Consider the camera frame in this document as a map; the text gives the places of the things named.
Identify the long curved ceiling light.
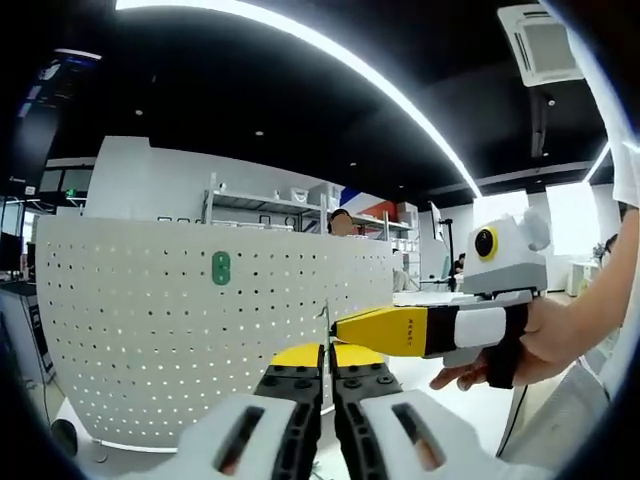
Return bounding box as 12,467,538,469
114,0,484,199

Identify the metal storage shelf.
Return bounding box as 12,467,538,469
202,172,421,246

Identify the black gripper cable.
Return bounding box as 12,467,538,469
497,384,531,456

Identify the black bulky object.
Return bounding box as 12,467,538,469
49,418,80,457

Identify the large black wall display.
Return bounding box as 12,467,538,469
9,47,106,191

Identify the dark equipment cabinet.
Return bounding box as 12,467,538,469
24,294,56,381

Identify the grey mesh office chair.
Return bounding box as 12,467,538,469
499,369,611,471

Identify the person's right hand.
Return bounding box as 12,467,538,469
429,297,591,392

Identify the green hook assembly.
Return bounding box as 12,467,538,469
318,298,335,361
210,249,232,286

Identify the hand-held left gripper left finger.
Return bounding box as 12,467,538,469
174,342,326,480

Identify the white perforated mounting plate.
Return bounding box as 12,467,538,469
32,214,396,464

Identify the monitor on black stand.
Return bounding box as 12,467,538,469
428,200,460,294

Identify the ceiling air conditioner vent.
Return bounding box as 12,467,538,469
497,4,586,87

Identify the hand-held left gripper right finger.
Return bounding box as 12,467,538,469
329,342,506,480

